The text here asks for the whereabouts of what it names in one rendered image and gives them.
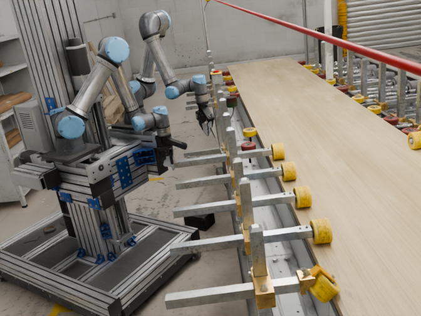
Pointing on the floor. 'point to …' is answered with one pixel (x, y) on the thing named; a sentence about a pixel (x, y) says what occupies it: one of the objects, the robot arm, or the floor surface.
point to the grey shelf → (12, 71)
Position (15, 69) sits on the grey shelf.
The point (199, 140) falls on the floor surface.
